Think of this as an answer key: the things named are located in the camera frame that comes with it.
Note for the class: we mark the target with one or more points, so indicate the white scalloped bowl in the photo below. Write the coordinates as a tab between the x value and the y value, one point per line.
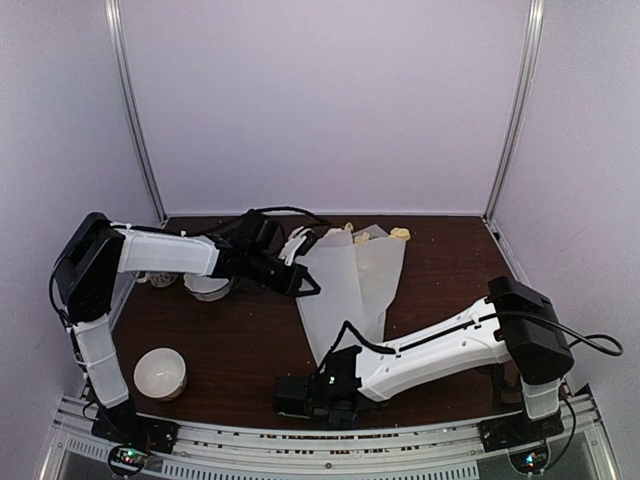
206	289

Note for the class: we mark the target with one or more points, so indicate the plain white bowl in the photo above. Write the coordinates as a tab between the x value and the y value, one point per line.
161	374

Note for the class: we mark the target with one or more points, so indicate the yellow patterned cup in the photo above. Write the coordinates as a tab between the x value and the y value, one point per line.
159	280

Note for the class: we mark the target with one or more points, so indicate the yellow blossom stem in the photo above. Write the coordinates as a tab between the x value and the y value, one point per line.
374	232

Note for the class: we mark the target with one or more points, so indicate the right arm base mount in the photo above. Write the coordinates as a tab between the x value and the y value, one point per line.
517	430

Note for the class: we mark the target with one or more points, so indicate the aluminium frame post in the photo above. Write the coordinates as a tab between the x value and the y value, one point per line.
526	74
118	42

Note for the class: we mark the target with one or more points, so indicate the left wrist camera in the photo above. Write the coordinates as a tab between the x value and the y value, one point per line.
299	242

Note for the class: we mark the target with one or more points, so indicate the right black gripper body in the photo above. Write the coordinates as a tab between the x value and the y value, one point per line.
342	423

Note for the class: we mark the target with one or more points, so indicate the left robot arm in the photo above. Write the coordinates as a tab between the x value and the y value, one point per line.
82	282

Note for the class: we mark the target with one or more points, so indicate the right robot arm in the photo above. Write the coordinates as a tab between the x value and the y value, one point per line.
514	323

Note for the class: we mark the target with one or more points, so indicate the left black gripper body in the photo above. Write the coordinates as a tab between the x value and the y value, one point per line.
257	271

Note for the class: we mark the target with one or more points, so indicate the left aluminium frame post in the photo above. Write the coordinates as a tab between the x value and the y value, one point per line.
118	42

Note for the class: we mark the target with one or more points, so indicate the right aluminium frame post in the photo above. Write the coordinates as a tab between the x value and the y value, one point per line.
526	74

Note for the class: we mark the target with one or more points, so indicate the aluminium front rail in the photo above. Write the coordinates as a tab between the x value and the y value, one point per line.
451	450

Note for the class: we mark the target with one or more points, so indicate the translucent white wrapping paper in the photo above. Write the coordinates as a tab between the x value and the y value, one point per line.
358	283

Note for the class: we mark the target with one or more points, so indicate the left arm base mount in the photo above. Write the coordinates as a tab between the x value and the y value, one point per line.
148	434

